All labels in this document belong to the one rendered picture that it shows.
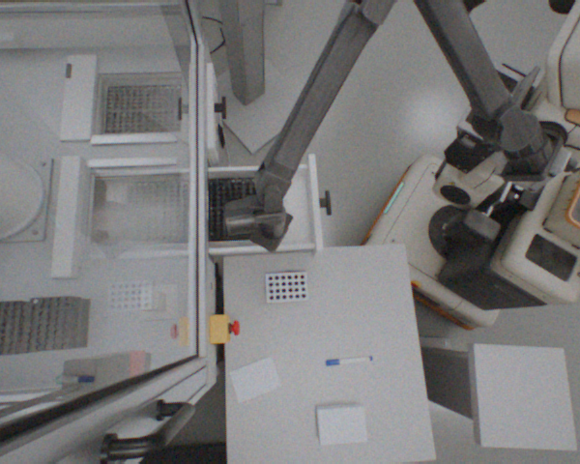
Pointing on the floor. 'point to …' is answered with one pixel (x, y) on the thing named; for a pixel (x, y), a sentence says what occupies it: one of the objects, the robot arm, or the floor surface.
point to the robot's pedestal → (503, 391)
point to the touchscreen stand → (251, 77)
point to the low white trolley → (240, 280)
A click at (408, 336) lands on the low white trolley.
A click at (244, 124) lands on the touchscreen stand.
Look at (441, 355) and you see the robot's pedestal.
